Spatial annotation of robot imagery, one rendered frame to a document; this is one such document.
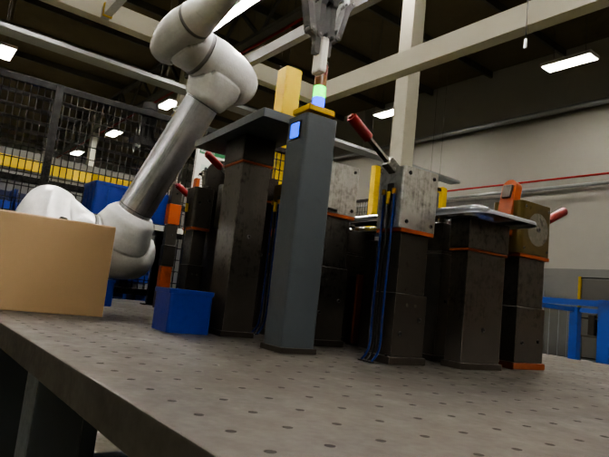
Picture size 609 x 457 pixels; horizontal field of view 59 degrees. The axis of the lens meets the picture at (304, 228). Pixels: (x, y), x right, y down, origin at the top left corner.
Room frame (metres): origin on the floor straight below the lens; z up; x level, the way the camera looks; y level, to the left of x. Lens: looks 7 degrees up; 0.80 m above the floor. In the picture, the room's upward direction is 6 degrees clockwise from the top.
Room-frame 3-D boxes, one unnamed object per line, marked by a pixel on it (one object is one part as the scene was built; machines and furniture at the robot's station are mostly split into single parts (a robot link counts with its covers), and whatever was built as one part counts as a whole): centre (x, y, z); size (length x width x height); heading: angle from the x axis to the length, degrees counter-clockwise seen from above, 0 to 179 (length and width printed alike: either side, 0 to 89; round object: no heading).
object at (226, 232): (1.24, 0.15, 0.92); 0.10 x 0.08 x 0.45; 32
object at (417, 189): (1.01, -0.18, 0.88); 0.12 x 0.07 x 0.36; 122
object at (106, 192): (2.20, 0.74, 1.10); 0.30 x 0.17 x 0.13; 127
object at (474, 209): (1.60, -0.03, 1.00); 1.38 x 0.22 x 0.02; 32
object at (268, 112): (1.24, 0.15, 1.16); 0.37 x 0.14 x 0.02; 32
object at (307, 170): (1.02, 0.01, 0.92); 0.08 x 0.08 x 0.44; 32
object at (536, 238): (1.22, -0.50, 0.88); 0.14 x 0.09 x 0.36; 122
